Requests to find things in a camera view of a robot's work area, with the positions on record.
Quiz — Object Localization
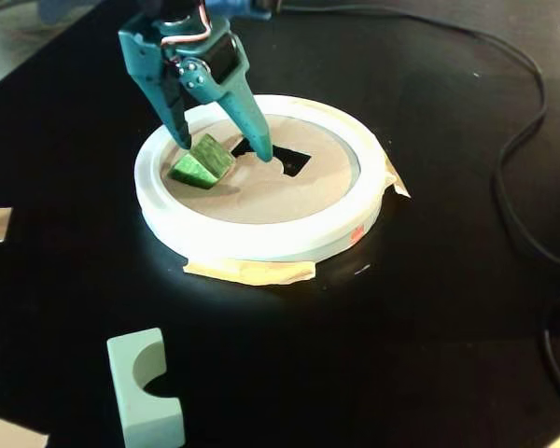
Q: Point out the green square wooden block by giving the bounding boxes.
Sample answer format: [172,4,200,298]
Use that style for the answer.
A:
[167,133,237,190]

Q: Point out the mint green arch block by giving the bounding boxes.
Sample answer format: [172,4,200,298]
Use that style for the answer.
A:
[105,327,187,448]

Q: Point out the white round shape sorter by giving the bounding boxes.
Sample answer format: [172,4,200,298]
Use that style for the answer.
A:
[133,92,386,265]

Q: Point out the long tan masking tape strip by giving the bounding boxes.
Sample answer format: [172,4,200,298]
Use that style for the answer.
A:
[183,259,318,287]

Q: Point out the black looped cable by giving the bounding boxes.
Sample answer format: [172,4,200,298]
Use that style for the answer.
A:
[540,288,560,416]

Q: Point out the red and white servo wire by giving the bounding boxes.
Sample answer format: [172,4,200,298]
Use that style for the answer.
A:
[161,0,214,48]

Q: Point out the long black cable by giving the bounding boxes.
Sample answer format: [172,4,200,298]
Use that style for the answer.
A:
[273,0,560,271]

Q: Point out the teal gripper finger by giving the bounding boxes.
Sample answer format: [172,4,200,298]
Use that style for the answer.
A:
[179,58,274,162]
[130,69,193,150]

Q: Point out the teal gripper body with servo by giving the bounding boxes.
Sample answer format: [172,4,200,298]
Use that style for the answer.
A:
[118,11,252,94]

